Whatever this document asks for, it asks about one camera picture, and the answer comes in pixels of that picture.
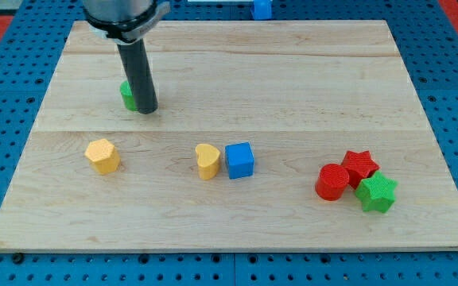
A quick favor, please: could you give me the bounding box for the wooden board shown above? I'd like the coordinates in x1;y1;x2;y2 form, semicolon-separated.
0;20;458;253

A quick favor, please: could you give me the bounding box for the green star block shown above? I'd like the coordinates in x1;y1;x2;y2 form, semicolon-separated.
355;171;398;214

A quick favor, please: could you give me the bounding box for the red cylinder block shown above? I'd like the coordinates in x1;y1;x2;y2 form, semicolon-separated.
315;164;350;201

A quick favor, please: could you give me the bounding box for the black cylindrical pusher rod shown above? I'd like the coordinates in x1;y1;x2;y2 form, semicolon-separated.
118;40;158;114

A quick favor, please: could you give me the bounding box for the red star block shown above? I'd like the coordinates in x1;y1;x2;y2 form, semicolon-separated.
341;150;380;189

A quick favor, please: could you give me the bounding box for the blue bracket at back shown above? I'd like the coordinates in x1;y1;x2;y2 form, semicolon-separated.
250;0;273;21

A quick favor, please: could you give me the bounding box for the blue cube block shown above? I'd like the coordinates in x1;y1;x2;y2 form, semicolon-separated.
225;142;254;180

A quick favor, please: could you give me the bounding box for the yellow hexagon block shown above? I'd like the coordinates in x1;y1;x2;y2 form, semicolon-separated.
84;138;121;175

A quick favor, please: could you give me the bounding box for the yellow heart block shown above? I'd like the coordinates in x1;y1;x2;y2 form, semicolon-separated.
195;143;221;180

